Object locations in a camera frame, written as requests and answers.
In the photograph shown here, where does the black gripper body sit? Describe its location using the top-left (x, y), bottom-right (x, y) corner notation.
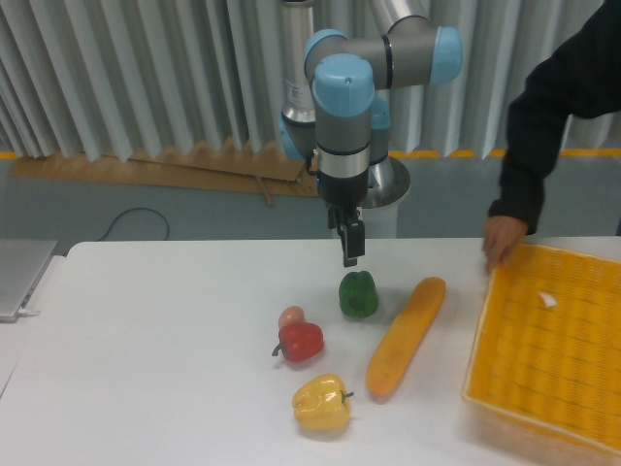
top-left (317, 171), bottom-right (369, 208)

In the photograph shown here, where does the brown egg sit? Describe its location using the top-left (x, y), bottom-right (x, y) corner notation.
top-left (278, 306), bottom-right (305, 328)

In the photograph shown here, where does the long orange bread loaf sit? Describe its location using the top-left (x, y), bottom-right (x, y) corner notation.
top-left (365, 277), bottom-right (446, 398)

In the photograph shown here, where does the yellow bell pepper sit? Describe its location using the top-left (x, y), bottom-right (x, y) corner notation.
top-left (291, 374), bottom-right (353, 431)

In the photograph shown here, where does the yellow woven basket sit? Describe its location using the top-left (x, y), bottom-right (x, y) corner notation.
top-left (462, 245), bottom-right (620, 455)

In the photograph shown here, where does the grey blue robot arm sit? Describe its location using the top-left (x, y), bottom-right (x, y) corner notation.
top-left (279, 1), bottom-right (463, 267)

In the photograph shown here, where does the black sleeved forearm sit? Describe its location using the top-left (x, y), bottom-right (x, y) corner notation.
top-left (488, 1), bottom-right (620, 234)

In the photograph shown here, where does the person's bare hand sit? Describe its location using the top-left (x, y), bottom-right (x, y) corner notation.
top-left (482, 216), bottom-right (528, 274)

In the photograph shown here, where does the green bell pepper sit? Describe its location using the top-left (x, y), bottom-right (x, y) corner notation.
top-left (338, 271), bottom-right (378, 318)

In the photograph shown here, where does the brown cardboard sheet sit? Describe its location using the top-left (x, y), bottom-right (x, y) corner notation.
top-left (10, 142), bottom-right (317, 206)

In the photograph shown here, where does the red bell pepper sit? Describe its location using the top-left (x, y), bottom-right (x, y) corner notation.
top-left (272, 322), bottom-right (324, 363)

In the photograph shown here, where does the white paper label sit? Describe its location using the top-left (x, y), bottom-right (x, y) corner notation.
top-left (538, 292), bottom-right (558, 309)

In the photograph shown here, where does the silver laptop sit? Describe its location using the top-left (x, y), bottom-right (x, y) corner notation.
top-left (0, 239), bottom-right (56, 323)

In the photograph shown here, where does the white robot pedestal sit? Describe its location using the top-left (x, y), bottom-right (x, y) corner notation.
top-left (360, 156), bottom-right (410, 239)

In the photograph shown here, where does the black floor cable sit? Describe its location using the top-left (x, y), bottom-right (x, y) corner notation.
top-left (98, 207), bottom-right (171, 241)

